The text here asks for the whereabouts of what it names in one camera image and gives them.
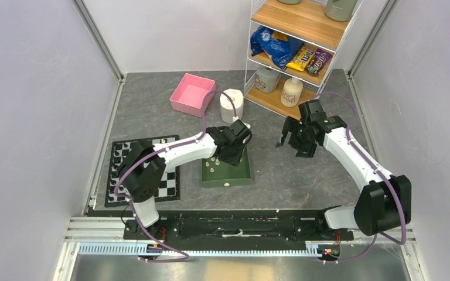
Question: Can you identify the pink plastic box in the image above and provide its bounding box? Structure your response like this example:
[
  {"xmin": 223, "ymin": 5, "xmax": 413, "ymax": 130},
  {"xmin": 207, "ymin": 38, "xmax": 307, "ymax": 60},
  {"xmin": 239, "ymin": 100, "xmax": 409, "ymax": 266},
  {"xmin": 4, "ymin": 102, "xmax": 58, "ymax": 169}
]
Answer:
[{"xmin": 169, "ymin": 73, "xmax": 216, "ymax": 118}]

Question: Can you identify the brown candy bag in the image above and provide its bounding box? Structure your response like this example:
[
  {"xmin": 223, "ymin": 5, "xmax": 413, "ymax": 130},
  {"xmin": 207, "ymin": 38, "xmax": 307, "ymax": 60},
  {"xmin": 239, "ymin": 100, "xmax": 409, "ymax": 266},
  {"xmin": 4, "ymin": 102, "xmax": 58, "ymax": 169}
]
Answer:
[{"xmin": 306, "ymin": 49, "xmax": 333, "ymax": 76}]

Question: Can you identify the white toilet paper roll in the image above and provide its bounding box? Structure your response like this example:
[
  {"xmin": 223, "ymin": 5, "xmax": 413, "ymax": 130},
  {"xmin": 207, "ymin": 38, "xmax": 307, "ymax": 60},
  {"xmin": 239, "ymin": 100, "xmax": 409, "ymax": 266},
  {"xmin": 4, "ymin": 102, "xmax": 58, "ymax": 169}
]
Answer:
[{"xmin": 220, "ymin": 88, "xmax": 244, "ymax": 124}]

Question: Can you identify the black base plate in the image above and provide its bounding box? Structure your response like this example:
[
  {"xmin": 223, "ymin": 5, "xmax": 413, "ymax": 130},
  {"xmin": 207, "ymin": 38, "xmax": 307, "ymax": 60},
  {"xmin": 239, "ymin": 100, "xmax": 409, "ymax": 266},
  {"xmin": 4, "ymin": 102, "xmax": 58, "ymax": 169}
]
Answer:
[{"xmin": 123, "ymin": 209, "xmax": 354, "ymax": 252}]

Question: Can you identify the green plastic tray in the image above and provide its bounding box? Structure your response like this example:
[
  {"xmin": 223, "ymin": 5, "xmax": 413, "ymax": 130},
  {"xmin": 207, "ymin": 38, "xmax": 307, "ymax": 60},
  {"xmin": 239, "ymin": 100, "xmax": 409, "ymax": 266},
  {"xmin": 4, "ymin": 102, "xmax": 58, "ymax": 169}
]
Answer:
[{"xmin": 201, "ymin": 126, "xmax": 252, "ymax": 188}]

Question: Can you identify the grey green top bottle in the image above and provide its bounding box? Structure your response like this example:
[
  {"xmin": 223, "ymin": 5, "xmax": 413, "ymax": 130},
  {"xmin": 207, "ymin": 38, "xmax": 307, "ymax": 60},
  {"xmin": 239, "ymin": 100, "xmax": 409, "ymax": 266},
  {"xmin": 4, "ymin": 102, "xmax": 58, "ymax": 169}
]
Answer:
[{"xmin": 325, "ymin": 0, "xmax": 358, "ymax": 22}]

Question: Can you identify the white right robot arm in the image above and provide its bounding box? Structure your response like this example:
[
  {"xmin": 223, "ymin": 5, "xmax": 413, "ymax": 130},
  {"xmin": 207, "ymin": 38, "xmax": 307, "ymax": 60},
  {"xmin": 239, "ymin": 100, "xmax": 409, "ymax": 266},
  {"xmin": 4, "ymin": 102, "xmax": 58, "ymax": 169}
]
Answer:
[{"xmin": 276, "ymin": 100, "xmax": 412, "ymax": 241}]

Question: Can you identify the white cable duct rail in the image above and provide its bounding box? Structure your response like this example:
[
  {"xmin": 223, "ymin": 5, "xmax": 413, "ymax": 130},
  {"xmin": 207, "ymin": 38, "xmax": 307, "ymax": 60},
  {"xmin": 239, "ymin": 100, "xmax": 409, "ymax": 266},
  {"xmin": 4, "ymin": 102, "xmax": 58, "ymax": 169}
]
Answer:
[{"xmin": 78, "ymin": 242, "xmax": 322, "ymax": 258}]

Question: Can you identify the white wire wooden shelf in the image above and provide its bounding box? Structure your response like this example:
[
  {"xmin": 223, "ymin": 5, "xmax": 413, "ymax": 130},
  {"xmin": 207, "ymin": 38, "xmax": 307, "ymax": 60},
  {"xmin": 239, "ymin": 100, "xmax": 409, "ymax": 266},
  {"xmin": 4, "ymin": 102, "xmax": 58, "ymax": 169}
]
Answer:
[{"xmin": 244, "ymin": 1, "xmax": 362, "ymax": 119}]

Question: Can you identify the cream soap bottle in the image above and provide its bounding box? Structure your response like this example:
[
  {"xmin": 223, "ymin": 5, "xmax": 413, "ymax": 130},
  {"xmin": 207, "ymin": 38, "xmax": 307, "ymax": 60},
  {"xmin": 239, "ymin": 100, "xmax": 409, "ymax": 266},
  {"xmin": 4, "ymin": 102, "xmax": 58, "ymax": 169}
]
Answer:
[{"xmin": 281, "ymin": 77, "xmax": 304, "ymax": 107}]

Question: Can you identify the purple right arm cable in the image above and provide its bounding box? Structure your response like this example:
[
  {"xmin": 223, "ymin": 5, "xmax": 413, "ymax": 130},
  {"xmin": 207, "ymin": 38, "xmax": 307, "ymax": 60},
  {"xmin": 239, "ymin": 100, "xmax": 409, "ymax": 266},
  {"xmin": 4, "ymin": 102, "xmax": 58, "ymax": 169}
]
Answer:
[{"xmin": 312, "ymin": 91, "xmax": 408, "ymax": 265}]

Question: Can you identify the black white chessboard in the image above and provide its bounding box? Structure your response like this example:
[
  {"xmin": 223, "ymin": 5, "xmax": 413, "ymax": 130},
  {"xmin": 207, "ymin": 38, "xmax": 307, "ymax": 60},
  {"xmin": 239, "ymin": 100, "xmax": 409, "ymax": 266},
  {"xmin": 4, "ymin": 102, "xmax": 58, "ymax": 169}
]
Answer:
[{"xmin": 104, "ymin": 139, "xmax": 180, "ymax": 207}]

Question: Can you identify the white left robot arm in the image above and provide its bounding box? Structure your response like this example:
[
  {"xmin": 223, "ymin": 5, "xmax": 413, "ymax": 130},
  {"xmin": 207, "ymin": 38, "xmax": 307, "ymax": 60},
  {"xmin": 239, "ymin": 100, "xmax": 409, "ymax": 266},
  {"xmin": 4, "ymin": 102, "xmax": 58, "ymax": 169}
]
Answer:
[{"xmin": 114, "ymin": 119, "xmax": 253, "ymax": 239}]

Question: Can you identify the yellow candy bag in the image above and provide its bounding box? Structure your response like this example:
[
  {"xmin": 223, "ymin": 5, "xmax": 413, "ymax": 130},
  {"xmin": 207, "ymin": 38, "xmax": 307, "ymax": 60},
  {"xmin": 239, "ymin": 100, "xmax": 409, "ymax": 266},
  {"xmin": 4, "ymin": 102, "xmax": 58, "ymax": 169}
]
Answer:
[{"xmin": 286, "ymin": 44, "xmax": 316, "ymax": 71}]

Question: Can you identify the grey jug on shelf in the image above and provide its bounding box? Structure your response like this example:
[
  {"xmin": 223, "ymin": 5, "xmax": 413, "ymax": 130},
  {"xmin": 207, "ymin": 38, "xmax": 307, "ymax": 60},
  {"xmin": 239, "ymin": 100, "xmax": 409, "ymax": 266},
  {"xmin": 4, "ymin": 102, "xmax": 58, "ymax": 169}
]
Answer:
[{"xmin": 254, "ymin": 67, "xmax": 280, "ymax": 93}]

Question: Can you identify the blue plastic bag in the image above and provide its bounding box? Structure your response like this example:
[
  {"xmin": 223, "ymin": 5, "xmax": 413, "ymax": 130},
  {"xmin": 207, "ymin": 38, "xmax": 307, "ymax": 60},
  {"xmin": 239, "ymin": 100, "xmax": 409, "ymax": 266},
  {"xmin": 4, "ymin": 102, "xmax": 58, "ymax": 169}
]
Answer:
[{"xmin": 250, "ymin": 26, "xmax": 304, "ymax": 70}]

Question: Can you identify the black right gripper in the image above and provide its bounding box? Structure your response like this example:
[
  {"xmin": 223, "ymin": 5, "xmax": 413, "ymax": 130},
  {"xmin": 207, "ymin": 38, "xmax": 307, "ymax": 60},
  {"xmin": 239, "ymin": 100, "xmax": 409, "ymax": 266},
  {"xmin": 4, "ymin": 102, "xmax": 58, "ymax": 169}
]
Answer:
[{"xmin": 275, "ymin": 115, "xmax": 318, "ymax": 159}]

